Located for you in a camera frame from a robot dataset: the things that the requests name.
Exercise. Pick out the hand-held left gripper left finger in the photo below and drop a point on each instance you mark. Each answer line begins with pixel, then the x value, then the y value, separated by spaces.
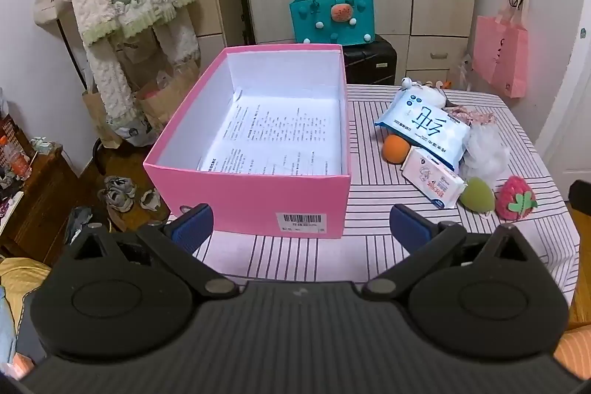
pixel 191 225

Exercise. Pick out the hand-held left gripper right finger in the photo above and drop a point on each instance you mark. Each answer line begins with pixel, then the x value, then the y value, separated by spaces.
pixel 408 224

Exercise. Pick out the small white wipes pack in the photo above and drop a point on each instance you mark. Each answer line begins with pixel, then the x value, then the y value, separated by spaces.
pixel 434 181

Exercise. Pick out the pink cardboard box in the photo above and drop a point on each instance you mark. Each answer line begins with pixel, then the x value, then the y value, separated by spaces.
pixel 258 200

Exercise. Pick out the red strawberry plush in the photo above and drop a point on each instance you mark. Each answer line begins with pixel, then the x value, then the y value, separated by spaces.
pixel 510 195

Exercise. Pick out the green makeup sponge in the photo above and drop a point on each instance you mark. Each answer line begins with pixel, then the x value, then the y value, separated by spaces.
pixel 475 195

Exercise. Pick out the orange ball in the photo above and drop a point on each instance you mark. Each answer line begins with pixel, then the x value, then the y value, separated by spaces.
pixel 395 149

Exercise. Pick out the large blue wet wipes pack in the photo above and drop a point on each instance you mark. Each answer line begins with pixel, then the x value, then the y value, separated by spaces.
pixel 425 121

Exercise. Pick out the white mesh bath loofah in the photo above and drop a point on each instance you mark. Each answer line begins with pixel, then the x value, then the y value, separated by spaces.
pixel 487 154

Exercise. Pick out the pink floral scrunchie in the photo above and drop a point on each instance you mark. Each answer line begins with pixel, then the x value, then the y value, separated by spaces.
pixel 475 117

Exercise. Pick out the white plush toy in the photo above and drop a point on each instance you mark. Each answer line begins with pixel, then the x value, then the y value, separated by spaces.
pixel 431 94

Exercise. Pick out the grey sneaker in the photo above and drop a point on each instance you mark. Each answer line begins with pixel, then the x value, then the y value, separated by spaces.
pixel 150 200
pixel 117 193

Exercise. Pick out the white door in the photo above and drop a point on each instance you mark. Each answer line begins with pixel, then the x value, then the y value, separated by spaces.
pixel 568 121

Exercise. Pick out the dark cloth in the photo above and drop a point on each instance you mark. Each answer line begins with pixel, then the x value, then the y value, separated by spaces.
pixel 81 221

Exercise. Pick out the striped tablecloth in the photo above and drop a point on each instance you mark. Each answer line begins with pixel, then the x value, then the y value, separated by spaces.
pixel 300 255

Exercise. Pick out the brown paper bag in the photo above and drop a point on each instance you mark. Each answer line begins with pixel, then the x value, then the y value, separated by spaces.
pixel 161 103
pixel 99 121

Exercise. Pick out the printed paper sheets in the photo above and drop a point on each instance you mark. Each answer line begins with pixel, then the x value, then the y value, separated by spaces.
pixel 277 131

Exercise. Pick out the colourful gift bag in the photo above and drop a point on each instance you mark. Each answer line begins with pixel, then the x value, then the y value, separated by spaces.
pixel 446 85

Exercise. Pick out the wooden cabinet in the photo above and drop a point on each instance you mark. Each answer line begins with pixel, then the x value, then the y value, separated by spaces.
pixel 46 200

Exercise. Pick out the clear plastic bag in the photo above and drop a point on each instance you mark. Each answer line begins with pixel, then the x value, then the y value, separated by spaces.
pixel 463 73

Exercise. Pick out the cream fluffy pajama pants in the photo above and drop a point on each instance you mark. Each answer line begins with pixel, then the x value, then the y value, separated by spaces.
pixel 111 84

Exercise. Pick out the pink shopping bag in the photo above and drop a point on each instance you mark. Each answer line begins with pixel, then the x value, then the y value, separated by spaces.
pixel 501 52

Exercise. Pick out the black suitcase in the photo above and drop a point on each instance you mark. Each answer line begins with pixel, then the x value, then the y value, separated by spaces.
pixel 369 61

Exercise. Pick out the pale green small toy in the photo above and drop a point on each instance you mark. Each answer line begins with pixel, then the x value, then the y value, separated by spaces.
pixel 44 144

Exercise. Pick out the bottle with orange label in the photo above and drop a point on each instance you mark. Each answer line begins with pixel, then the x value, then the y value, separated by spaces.
pixel 17 161

